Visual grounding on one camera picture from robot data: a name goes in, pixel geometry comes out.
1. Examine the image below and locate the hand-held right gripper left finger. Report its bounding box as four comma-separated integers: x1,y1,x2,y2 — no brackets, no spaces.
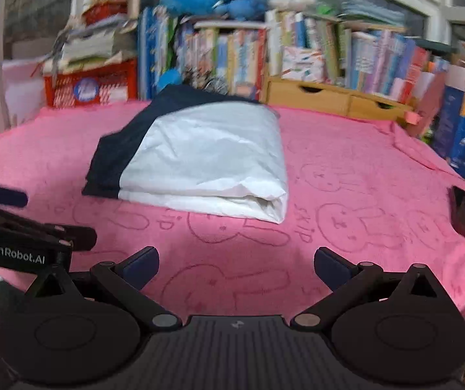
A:
21,246,182,331

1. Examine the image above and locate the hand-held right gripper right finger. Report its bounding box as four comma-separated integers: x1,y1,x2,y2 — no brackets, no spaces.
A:
290,246,453,331

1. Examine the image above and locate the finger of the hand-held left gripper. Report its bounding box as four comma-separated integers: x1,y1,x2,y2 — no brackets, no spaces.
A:
0,181,28,209
0,205,97,250

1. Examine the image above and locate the navy and white jacket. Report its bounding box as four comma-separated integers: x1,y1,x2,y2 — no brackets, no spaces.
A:
82,84,289,224

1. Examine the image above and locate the pink rabbit print blanket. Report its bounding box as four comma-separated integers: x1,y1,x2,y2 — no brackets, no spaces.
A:
0,99,465,336

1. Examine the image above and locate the red plastic crate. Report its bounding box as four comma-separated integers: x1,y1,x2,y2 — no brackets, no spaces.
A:
43,59,138,109

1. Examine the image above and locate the wooden drawer organizer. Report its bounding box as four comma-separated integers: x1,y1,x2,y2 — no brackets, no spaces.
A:
263,76,415,122

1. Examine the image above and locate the stack of paper workbooks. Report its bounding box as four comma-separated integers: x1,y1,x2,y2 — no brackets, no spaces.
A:
43,12,138,72

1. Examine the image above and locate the blue and white carton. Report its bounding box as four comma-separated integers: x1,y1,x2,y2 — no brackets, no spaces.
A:
432,65,465,160

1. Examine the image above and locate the black model bicycle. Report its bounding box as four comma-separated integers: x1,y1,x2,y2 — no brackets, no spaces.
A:
184,69,230,95

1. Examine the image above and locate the white label printer box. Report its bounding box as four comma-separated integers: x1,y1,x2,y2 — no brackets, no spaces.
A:
281,45,325,83

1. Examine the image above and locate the red plastic basket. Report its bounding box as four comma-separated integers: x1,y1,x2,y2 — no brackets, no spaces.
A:
82,0,130,26

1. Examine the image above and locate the row of upright books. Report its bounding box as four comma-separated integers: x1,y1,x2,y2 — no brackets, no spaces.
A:
137,6,451,105

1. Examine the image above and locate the stack of light blue booklets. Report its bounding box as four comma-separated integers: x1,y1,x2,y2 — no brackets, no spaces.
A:
340,0,406,28

